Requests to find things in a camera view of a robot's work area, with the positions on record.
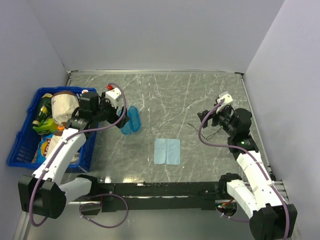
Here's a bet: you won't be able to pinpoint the purple cable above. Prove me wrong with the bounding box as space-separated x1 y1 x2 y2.
198 98 292 238
28 82 129 229

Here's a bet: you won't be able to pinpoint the blue yellow chips bag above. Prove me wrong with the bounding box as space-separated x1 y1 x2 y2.
31 133 54 164

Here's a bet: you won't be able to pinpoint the black thin sunglasses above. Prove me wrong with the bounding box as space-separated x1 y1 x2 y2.
187 122 227 141

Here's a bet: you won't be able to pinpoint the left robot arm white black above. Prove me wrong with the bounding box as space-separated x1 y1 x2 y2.
18 86 130 227

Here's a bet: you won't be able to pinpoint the blue plastic basket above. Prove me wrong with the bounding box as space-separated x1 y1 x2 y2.
7 86 97 173

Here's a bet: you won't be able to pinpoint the dark green glass bottle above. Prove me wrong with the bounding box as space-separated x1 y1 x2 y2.
32 93 53 127

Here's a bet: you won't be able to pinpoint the green bottle white cap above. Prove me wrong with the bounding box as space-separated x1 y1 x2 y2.
81 89 89 95

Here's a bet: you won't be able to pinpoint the light blue cleaning cloth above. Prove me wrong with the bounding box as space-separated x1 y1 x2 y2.
154 138 181 165

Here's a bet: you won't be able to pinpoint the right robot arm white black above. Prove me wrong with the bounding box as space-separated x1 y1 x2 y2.
197 106 298 240

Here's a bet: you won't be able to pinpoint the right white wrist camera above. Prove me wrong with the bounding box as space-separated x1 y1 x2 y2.
216 91 233 108

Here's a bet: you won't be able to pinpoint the lime green snack pack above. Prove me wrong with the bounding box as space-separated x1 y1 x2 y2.
32 118 59 135

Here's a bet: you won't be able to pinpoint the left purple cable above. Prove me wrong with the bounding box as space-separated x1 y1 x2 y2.
28 82 129 229

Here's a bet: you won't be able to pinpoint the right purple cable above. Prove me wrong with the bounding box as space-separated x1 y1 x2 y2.
198 98 292 238

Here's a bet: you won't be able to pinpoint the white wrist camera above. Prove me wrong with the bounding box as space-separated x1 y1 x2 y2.
105 84 122 108
216 91 233 108

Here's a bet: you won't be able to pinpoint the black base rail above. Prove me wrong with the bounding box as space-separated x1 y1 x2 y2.
75 181 231 213

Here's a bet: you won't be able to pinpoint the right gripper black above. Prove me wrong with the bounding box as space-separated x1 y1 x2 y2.
197 103 236 137

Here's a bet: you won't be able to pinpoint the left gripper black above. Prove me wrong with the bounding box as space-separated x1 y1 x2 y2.
92 92 130 128

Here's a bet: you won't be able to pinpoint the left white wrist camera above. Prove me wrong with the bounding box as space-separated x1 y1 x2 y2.
105 84 122 108

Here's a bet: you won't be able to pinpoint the brown white paper bag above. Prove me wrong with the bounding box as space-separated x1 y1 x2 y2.
51 90 79 126

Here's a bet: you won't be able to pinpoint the blue translucent glasses case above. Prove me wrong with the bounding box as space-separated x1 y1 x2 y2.
120 105 142 135

